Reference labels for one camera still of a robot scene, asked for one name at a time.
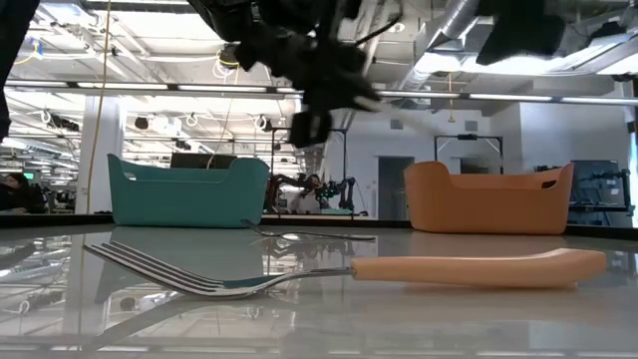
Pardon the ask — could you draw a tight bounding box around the grey door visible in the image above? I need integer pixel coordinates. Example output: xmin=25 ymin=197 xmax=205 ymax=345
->
xmin=377 ymin=155 xmax=416 ymax=221

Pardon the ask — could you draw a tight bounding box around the black metal fork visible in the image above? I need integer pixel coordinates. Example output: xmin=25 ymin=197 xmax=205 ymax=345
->
xmin=240 ymin=217 xmax=378 ymax=243

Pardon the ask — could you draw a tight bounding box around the black table edge frame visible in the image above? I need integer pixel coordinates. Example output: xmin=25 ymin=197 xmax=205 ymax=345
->
xmin=0 ymin=212 xmax=638 ymax=240

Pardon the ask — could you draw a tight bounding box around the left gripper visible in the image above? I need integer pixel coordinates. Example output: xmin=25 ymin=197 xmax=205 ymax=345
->
xmin=233 ymin=19 xmax=383 ymax=149

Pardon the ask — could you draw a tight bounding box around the black overhead camera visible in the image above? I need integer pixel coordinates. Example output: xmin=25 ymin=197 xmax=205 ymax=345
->
xmin=217 ymin=43 xmax=240 ymax=70

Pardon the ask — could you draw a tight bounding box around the white-handled fork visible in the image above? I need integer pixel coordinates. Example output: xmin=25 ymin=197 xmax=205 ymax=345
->
xmin=356 ymin=95 xmax=388 ymax=114

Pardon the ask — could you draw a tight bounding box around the black metal frame stand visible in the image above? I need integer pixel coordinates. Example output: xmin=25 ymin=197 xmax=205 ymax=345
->
xmin=270 ymin=127 xmax=349 ymax=220
xmin=433 ymin=133 xmax=504 ymax=176

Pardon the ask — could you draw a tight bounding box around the person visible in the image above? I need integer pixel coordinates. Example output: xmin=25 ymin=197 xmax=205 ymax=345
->
xmin=288 ymin=173 xmax=324 ymax=215
xmin=0 ymin=172 xmax=47 ymax=214

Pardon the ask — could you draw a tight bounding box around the teal plastic bin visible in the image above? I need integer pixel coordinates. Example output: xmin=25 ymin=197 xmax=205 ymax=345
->
xmin=107 ymin=153 xmax=270 ymax=229

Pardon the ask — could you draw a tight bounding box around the silver ceiling duct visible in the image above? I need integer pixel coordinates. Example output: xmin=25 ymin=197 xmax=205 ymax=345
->
xmin=398 ymin=0 xmax=482 ymax=109

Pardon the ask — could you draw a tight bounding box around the orange-handled fork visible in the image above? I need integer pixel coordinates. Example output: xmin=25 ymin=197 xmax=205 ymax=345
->
xmin=83 ymin=240 xmax=608 ymax=300

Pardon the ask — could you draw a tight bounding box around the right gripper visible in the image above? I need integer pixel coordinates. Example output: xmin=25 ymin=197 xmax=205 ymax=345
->
xmin=476 ymin=0 xmax=567 ymax=66

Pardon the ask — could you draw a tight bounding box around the dark monitor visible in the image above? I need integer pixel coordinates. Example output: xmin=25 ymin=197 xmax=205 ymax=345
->
xmin=169 ymin=152 xmax=238 ymax=170

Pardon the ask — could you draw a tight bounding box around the orange plastic bin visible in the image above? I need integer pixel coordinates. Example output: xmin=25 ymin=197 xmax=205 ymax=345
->
xmin=403 ymin=160 xmax=575 ymax=236

